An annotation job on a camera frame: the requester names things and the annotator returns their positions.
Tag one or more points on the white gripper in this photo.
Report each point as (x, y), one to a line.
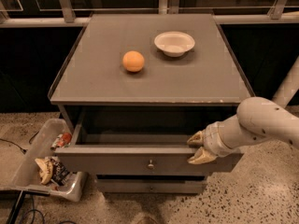
(212, 140)

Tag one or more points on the grey drawer cabinet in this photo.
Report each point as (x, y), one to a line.
(207, 76)

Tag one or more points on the tan crumpled bag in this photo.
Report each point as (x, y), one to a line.
(45, 170)

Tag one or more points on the grey drawer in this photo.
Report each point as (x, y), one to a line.
(140, 141)
(150, 186)

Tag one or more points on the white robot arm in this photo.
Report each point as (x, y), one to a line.
(256, 120)

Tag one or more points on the grey top drawer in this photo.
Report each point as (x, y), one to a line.
(140, 141)

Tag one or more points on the white paper bowl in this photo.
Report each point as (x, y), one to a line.
(174, 44)

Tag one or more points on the dark snack packet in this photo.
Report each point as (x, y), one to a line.
(60, 173)

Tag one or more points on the orange fruit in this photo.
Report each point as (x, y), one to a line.
(133, 61)

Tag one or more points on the grey bottom drawer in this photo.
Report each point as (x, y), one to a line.
(150, 186)

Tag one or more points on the clear plastic bin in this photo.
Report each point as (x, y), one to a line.
(27, 178)

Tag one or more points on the metal window railing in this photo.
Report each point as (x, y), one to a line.
(71, 10)

